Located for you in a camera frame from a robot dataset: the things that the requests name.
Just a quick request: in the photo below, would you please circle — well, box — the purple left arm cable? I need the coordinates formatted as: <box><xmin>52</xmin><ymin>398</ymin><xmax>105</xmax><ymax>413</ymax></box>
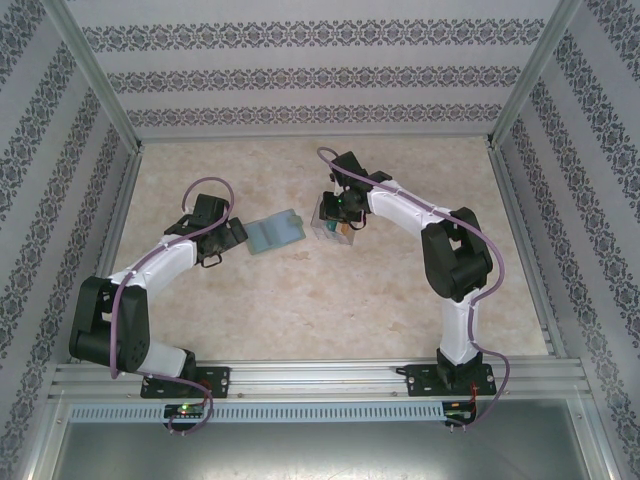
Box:
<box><xmin>110</xmin><ymin>177</ymin><xmax>236</xmax><ymax>437</ymax></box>

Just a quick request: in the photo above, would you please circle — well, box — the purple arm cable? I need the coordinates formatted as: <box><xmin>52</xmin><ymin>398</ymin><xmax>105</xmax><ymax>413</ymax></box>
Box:
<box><xmin>317</xmin><ymin>146</ymin><xmax>512</xmax><ymax>432</ymax></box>
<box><xmin>110</xmin><ymin>177</ymin><xmax>236</xmax><ymax>437</ymax></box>

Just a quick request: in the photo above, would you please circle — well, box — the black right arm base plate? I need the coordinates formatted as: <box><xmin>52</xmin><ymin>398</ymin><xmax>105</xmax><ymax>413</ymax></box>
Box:
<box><xmin>407</xmin><ymin>363</ymin><xmax>495</xmax><ymax>399</ymax></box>

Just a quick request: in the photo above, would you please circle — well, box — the aluminium frame side rail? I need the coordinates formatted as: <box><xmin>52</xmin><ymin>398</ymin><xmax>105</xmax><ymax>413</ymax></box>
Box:
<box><xmin>487</xmin><ymin>144</ymin><xmax>569</xmax><ymax>360</ymax></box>
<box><xmin>69</xmin><ymin>149</ymin><xmax>144</xmax><ymax>364</ymax></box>

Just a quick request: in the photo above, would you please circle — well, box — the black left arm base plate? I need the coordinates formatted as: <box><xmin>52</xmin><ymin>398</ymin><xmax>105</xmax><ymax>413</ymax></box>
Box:
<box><xmin>141</xmin><ymin>366</ymin><xmax>232</xmax><ymax>400</ymax></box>

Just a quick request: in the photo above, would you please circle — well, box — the teal plastic lid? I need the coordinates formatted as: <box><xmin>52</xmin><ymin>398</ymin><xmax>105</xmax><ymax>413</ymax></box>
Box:
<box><xmin>244</xmin><ymin>209</ymin><xmax>305</xmax><ymax>257</ymax></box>

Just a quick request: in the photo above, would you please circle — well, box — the grey metal sheet panel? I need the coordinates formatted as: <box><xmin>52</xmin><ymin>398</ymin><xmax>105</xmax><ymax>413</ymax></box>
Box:
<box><xmin>29</xmin><ymin>399</ymin><xmax>621</xmax><ymax>480</ymax></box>

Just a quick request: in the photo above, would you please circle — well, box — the small circuit board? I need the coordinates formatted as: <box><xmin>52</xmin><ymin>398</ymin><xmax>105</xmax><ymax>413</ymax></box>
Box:
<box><xmin>163</xmin><ymin>402</ymin><xmax>207</xmax><ymax>420</ymax></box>
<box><xmin>444</xmin><ymin>399</ymin><xmax>477</xmax><ymax>420</ymax></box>

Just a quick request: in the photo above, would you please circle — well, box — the thin aluminium frame rail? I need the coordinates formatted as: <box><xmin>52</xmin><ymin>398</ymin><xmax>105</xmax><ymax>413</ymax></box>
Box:
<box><xmin>137</xmin><ymin>130</ymin><xmax>494</xmax><ymax>144</ymax></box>

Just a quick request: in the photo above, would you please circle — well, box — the wide aluminium mounting rail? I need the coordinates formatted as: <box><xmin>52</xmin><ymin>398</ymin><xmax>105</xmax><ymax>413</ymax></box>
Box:
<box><xmin>48</xmin><ymin>357</ymin><xmax>587</xmax><ymax>401</ymax></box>

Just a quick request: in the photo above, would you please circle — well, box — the clear acrylic card box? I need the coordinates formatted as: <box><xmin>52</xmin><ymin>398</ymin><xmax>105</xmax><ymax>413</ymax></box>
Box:
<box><xmin>309</xmin><ymin>194</ymin><xmax>359</xmax><ymax>247</ymax></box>

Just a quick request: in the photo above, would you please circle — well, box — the slotted grey cable duct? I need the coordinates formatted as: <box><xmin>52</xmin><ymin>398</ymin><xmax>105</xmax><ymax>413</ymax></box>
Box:
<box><xmin>67</xmin><ymin>402</ymin><xmax>448</xmax><ymax>424</ymax></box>

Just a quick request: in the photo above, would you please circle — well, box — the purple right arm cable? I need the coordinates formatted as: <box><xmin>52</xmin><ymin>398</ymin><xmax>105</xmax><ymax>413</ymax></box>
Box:
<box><xmin>317</xmin><ymin>146</ymin><xmax>512</xmax><ymax>432</ymax></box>

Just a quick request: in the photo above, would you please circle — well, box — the aluminium frame post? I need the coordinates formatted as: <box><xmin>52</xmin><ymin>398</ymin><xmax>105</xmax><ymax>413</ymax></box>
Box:
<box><xmin>484</xmin><ymin>0</ymin><xmax>586</xmax><ymax>149</ymax></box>
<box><xmin>47</xmin><ymin>0</ymin><xmax>144</xmax><ymax>154</ymax></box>

